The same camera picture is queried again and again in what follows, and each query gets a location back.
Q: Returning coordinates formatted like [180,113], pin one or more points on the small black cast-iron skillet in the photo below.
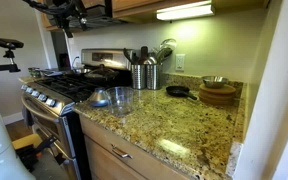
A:
[177,91]

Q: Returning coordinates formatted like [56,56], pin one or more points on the black clamp tool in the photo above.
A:
[30,156]

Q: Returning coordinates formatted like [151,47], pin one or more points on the black external camera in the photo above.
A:
[8,43]

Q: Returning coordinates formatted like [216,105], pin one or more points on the stainless steel gas stove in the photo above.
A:
[50,100]

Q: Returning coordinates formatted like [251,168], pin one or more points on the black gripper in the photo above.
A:
[69,15]

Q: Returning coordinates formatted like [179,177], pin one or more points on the wooden lower cabinet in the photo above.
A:
[100,163]

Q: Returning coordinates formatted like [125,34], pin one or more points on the small steel bowl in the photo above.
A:
[214,81]

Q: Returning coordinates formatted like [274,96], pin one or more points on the steel range hood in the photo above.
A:
[97,20]

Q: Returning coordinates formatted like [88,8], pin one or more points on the wooden cabinet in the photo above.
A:
[144,4]
[100,163]

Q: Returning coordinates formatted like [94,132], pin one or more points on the small steel pot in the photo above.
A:
[81,70]

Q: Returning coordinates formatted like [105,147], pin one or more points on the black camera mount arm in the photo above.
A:
[4,68]

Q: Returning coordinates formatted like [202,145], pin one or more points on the steel frying pan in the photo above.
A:
[100,81]

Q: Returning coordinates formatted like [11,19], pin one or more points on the white wall outlet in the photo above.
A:
[180,62]

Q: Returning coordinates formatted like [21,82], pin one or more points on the black cooking spoon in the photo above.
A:
[127,55]

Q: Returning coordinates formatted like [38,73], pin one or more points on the under-cabinet light strip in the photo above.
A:
[184,11]

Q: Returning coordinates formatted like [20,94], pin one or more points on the wooden upper cabinet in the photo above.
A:
[144,4]

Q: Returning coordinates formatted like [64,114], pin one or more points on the steel ladle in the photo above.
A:
[150,61]

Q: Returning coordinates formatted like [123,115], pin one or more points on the perforated steel utensil holder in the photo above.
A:
[138,76]
[154,76]

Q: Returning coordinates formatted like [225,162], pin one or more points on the small glass jar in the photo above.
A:
[34,72]

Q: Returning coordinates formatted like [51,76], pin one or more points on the dark wooden spatula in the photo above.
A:
[144,53]

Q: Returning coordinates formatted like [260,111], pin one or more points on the yellow block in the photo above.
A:
[25,141]

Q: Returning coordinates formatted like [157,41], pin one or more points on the clear glass cup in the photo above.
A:
[119,100]

